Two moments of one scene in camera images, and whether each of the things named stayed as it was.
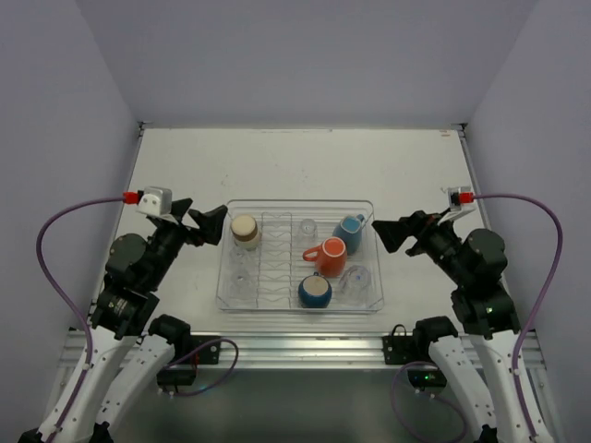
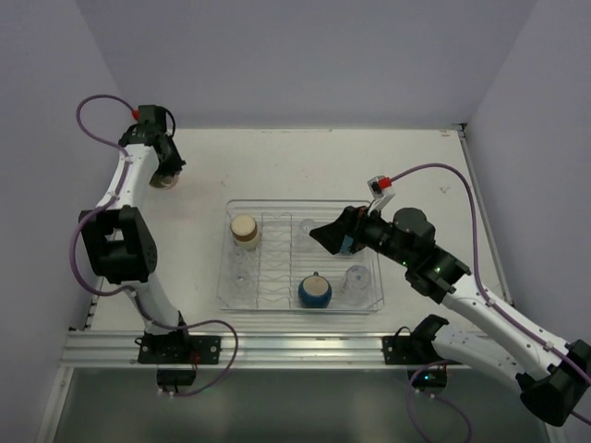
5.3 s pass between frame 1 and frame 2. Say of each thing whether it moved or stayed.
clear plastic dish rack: stayed
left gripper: moved
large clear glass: stayed
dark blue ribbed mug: stayed
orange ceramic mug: moved
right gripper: moved
